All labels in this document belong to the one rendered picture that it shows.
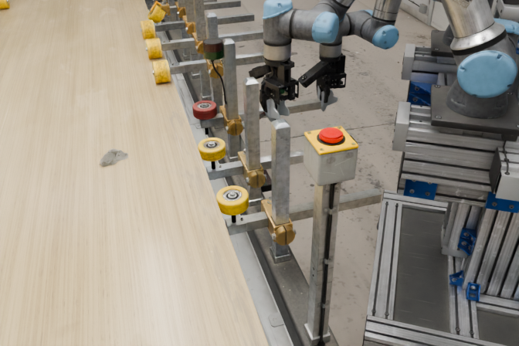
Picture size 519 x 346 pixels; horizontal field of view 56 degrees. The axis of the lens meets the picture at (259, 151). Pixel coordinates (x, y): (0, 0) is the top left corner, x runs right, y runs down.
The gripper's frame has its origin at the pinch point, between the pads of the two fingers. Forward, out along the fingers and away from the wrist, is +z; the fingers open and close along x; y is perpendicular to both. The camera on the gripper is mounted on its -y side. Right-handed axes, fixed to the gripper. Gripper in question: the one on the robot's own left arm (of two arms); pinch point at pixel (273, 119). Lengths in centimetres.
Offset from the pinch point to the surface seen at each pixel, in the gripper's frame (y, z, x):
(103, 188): -5, 5, -51
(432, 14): -192, 83, 356
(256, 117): 4.4, -5.5, -9.3
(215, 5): -112, 0, 50
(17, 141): -43, 5, -63
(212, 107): -24.4, 4.1, -6.2
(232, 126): -17.2, 8.8, -3.7
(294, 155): 4.6, 12.5, 4.8
